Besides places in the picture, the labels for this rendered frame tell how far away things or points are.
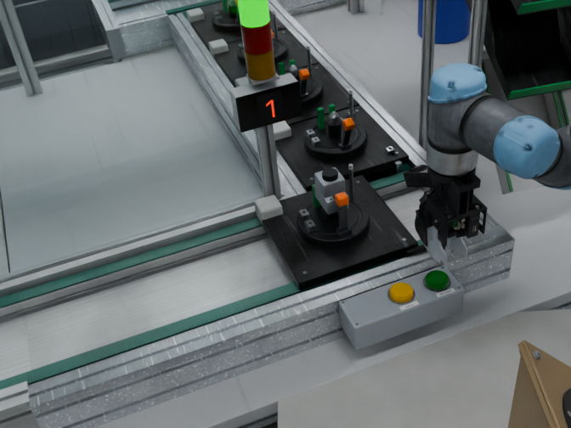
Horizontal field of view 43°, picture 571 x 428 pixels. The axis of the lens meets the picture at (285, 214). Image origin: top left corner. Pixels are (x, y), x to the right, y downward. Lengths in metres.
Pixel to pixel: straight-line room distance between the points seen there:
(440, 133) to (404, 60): 1.15
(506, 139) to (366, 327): 0.44
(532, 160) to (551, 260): 0.58
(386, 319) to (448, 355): 0.14
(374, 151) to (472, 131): 0.62
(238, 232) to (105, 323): 0.31
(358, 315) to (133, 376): 0.39
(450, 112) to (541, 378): 0.37
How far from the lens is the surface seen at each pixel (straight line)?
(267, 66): 1.28
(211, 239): 1.44
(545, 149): 0.97
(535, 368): 1.01
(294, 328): 1.27
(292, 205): 1.46
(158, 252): 1.44
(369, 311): 1.25
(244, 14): 1.24
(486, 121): 0.98
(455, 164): 1.07
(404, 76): 2.10
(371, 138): 1.63
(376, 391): 1.27
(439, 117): 1.03
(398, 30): 2.36
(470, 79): 1.02
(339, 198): 1.29
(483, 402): 1.27
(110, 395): 1.26
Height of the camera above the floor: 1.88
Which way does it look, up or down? 39 degrees down
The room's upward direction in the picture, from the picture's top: 7 degrees counter-clockwise
